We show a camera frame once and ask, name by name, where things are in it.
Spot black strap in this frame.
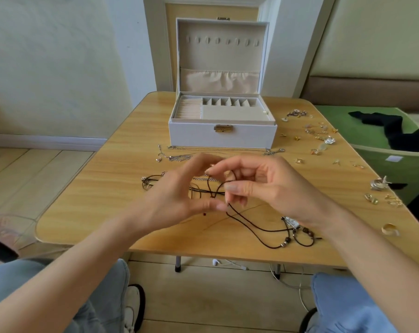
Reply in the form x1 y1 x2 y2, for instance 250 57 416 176
134 284 147 330

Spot white jewelry box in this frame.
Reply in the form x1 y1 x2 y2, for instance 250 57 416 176
168 18 278 150

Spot person's right hand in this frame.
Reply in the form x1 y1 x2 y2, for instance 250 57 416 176
204 154 328 229

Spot tangle of necklaces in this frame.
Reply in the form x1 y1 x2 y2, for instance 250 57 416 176
141 172 238 216

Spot small earrings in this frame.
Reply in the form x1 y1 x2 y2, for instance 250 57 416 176
281 109 405 239

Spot black object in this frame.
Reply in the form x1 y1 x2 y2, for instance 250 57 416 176
0 239 19 264

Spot person's left forearm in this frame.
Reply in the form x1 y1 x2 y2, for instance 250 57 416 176
0 208 151 333

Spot person's left hand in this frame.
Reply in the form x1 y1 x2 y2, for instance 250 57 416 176
129 153 228 236

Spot black cloth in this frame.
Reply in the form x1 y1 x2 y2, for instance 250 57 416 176
348 111 419 153

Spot thin silver chain necklace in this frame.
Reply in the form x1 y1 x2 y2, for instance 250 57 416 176
155 144 287 163

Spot beige padded wall panel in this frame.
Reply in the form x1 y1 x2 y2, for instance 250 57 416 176
301 0 419 108

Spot person's right forearm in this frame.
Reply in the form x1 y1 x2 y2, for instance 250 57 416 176
310 204 419 333

